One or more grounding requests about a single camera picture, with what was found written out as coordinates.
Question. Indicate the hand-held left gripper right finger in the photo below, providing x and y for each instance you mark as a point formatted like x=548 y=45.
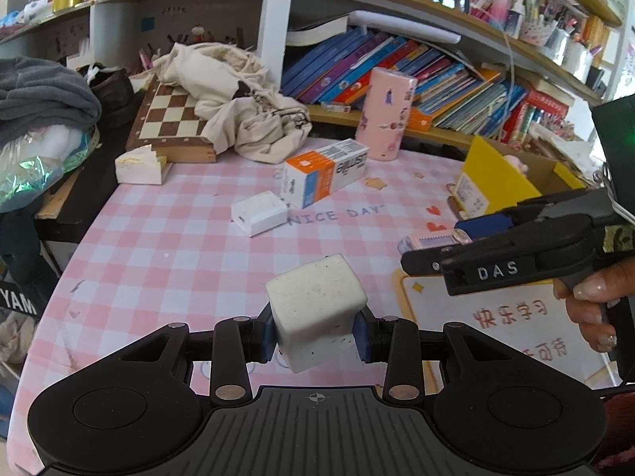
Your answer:
x=361 y=342

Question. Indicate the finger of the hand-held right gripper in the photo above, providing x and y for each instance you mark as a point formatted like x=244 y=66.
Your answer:
x=483 y=225
x=471 y=253

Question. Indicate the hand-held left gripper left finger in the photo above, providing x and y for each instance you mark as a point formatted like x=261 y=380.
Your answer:
x=265 y=342

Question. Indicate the yellow cardboard box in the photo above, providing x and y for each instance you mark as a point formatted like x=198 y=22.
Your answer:
x=501 y=183

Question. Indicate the white foam cube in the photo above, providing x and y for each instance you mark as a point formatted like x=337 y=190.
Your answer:
x=312 y=292

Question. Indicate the person's right hand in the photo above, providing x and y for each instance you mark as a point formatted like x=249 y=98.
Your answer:
x=590 y=307

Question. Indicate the pink plush toy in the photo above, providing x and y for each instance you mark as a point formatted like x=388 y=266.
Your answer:
x=516 y=163

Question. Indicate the white orange-edged desk mat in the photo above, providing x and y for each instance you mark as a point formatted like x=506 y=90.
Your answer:
x=496 y=352

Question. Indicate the pile of papers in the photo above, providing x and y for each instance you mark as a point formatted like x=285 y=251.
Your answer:
x=560 y=151

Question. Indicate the small orange white box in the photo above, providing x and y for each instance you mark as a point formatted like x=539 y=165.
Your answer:
x=421 y=120

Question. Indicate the pink checkered desk cloth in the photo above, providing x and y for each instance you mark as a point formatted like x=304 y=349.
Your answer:
x=173 y=258

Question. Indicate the white charger block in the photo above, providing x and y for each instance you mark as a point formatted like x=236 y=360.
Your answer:
x=260 y=213

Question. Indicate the thick red dictionary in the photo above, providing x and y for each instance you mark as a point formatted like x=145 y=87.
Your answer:
x=545 y=104

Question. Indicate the row of leaning books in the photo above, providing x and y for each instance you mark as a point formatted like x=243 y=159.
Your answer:
x=446 y=84

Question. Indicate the pink cylinder container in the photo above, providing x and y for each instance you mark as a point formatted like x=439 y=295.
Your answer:
x=387 y=114

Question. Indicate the white and orange carton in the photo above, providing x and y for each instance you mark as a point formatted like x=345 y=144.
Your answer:
x=322 y=173

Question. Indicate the white marker box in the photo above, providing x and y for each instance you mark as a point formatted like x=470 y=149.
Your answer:
x=578 y=59

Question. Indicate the dark red clothing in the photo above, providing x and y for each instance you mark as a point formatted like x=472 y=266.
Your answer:
x=620 y=436

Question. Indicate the clear pen holder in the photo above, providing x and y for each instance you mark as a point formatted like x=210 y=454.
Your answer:
x=543 y=29

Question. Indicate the flat white case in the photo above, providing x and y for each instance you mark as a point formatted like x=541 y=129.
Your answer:
x=407 y=27

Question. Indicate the torn white box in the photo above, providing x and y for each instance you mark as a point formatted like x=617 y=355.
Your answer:
x=141 y=168

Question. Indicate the stack of yellow books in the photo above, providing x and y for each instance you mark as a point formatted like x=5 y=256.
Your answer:
x=595 y=29

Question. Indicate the wooden chess board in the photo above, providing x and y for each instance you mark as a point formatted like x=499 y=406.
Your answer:
x=168 y=124

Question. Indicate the cream cloth bag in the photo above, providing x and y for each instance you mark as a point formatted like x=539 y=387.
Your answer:
x=233 y=94

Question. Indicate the dark printed box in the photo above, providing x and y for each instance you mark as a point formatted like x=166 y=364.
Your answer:
x=22 y=277

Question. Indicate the white wooden bookshelf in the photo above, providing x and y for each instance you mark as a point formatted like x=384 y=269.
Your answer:
x=273 y=34

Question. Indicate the iridescent plastic bag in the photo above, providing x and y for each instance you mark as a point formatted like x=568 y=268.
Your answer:
x=34 y=173

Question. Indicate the black bag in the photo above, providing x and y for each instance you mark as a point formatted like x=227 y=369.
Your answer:
x=111 y=96

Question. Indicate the grey towel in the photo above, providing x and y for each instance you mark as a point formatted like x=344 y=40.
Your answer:
x=44 y=99

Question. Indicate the grey side shelf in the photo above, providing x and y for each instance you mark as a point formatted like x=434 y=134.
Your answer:
x=124 y=25

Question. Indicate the blue white packet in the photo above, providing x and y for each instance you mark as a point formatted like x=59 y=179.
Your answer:
x=25 y=14

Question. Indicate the wall poster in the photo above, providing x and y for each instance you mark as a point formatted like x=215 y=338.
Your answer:
x=626 y=72

